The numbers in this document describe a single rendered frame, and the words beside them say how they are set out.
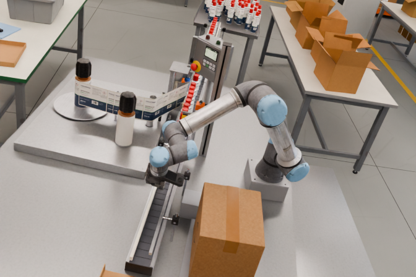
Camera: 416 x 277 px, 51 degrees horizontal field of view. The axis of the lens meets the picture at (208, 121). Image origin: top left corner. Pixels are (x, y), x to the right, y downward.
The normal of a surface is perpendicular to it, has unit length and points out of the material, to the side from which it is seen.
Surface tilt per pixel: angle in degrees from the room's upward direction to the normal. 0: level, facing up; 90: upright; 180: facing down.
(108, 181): 0
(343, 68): 90
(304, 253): 0
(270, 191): 90
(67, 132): 0
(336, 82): 90
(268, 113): 84
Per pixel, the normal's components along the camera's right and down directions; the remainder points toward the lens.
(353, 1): 0.21, 0.55
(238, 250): -0.05, 0.52
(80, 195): 0.18, -0.83
